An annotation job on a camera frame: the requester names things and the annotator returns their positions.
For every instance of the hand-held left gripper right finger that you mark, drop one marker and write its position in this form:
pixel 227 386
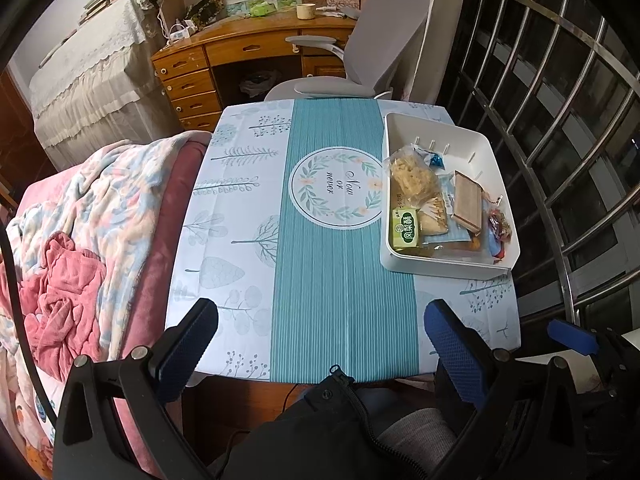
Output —
pixel 457 355

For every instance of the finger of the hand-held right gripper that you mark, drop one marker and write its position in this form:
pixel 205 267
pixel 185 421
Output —
pixel 572 336

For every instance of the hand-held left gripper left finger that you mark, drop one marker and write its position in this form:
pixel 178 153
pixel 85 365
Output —
pixel 187 350

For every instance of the clear beige cake packet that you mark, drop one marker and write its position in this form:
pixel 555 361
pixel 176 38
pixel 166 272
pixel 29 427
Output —
pixel 434 217

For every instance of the blue white snack packet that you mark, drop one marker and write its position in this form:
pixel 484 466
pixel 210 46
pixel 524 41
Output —
pixel 436 160

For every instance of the white plastic bin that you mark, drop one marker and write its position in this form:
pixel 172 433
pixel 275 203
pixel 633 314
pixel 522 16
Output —
pixel 450 130

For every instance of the grey knit sweater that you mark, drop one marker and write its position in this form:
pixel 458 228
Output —
pixel 415 430

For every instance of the light blue biscuit packet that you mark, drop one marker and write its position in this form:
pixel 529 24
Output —
pixel 457 237

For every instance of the red twist-wrapped candy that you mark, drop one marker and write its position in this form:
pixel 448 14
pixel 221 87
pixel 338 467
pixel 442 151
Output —
pixel 497 230

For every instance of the pink fleece cloth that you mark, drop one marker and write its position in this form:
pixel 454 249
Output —
pixel 65 295

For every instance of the green snack packet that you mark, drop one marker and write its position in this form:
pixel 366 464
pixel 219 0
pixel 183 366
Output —
pixel 404 230

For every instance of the teal white printed tablecloth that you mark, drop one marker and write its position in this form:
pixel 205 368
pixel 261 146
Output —
pixel 340 270

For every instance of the black zip jacket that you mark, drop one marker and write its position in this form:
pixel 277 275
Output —
pixel 310 435

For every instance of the tan wafer packet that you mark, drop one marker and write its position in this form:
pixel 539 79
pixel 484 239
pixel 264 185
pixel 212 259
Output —
pixel 467 202

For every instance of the floral fleece blanket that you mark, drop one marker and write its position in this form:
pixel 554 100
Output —
pixel 115 195

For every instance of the clear puffed rice cake packet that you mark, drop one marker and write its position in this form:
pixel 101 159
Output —
pixel 412 180

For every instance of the metal window grille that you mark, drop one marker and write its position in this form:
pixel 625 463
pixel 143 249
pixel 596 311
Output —
pixel 565 110

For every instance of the dark plastic bag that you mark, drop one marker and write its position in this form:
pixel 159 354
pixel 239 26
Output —
pixel 257 85

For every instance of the white lace cover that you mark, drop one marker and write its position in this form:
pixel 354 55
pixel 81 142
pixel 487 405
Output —
pixel 95 80

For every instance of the wooden desk with drawers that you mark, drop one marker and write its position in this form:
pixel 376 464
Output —
pixel 240 45

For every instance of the white power strip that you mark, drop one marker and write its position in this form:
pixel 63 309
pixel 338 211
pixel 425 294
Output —
pixel 179 31

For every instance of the grey office chair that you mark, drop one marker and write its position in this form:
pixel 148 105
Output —
pixel 380 25

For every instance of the dark floral pouch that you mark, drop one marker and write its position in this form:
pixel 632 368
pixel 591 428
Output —
pixel 202 10

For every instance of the green tissue pack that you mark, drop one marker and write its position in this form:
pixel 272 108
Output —
pixel 262 7
pixel 236 10
pixel 287 1

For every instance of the cream mug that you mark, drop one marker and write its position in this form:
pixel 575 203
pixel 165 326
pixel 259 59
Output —
pixel 305 11

